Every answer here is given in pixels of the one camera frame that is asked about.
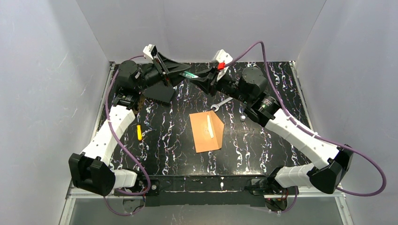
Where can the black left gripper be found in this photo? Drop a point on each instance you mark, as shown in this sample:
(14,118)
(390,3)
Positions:
(162,69)

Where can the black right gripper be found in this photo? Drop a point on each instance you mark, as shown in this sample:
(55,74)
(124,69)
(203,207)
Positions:
(213,79)

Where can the green white glue stick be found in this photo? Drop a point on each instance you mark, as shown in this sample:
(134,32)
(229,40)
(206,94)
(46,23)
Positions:
(188,75)

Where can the orange paper envelope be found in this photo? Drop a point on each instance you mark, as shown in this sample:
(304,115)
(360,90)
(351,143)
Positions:
(202,140)

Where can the beige lined letter paper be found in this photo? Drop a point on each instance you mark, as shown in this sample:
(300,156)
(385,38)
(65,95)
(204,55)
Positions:
(210,128)

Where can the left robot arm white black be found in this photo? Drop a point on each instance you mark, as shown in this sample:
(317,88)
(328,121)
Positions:
(90,169)

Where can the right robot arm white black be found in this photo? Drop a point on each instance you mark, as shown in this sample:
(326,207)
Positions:
(329,163)

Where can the silver open-end wrench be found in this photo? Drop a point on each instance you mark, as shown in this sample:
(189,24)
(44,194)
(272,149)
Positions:
(216,107)

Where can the yellow marker pen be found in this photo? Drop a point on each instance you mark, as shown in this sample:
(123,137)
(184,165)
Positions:
(139,133)

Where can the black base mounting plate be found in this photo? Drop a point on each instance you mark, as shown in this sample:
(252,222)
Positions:
(216,190)

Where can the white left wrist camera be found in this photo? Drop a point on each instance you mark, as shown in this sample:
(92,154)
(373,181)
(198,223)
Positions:
(149,52)

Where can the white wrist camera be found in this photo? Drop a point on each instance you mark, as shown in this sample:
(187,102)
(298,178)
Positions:
(149,52)
(222,57)

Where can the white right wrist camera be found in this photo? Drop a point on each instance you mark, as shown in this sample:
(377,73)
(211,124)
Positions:
(222,57)

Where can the aluminium front rail frame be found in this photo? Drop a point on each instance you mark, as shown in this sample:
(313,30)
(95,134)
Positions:
(309,207)

